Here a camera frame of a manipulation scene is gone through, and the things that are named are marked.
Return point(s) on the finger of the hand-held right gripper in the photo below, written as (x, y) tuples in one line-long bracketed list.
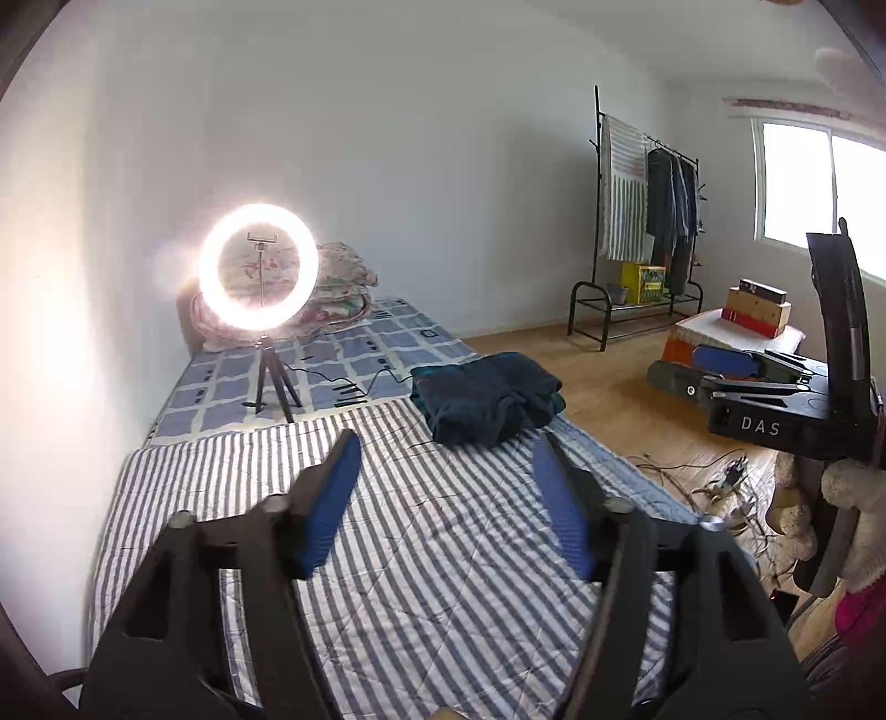
[(720, 360), (675, 379)]

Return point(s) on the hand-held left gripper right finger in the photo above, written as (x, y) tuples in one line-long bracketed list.
[(564, 505)]

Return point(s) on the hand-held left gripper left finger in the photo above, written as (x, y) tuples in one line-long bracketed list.
[(332, 505)]

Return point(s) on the teal plaid fleece jacket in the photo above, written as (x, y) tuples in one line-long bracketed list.
[(484, 394)]

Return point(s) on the person's right forearm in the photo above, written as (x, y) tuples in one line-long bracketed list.
[(862, 609)]

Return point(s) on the black clothes rack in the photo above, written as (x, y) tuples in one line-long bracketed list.
[(596, 208)]

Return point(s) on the person's right hand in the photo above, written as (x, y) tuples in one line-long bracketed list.
[(869, 491)]

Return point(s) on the person's left hand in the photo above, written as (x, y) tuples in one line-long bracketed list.
[(841, 73)]

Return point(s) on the white cloth covered table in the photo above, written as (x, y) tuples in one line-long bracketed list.
[(706, 325)]

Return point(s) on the red flat box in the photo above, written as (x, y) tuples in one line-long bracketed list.
[(747, 323)]

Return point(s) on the brown cardboard box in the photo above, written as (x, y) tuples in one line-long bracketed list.
[(765, 315)]

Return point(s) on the black long box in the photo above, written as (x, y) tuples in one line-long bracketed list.
[(761, 291)]

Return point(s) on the yellow crate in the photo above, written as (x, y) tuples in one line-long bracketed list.
[(640, 284)]

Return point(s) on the grey pot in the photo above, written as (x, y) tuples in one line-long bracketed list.
[(617, 293)]

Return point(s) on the grey striped blanket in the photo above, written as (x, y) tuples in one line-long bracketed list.
[(450, 554)]

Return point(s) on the black tripod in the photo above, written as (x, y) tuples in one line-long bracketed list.
[(263, 360)]

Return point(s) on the blue denim hanging shirt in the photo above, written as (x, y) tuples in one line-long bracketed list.
[(685, 201)]

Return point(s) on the dark hanging jacket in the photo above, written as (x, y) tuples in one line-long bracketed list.
[(659, 201)]

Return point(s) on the striped hanging towel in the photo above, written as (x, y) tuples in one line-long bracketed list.
[(623, 194)]

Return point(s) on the window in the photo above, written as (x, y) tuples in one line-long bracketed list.
[(796, 180)]

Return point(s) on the folded floral quilt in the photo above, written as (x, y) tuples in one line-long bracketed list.
[(346, 277)]

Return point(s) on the black phone holder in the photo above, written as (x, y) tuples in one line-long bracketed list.
[(261, 238)]

